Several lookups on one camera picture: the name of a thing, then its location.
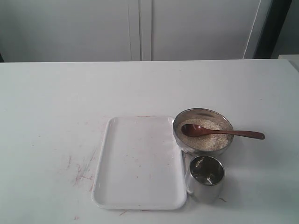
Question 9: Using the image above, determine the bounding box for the brown wooden spoon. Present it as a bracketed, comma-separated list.
[181, 124, 265, 140]

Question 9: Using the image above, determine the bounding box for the white cabinet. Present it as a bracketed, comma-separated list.
[0, 0, 271, 62]

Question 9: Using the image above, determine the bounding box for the stainless steel cup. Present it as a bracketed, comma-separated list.
[185, 155, 225, 203]

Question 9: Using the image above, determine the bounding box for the white plastic tray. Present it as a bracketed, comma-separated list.
[92, 116, 187, 210]

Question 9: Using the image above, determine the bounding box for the steel bowl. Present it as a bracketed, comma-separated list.
[173, 108, 233, 157]

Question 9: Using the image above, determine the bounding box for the black vertical post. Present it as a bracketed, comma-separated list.
[243, 0, 299, 59]

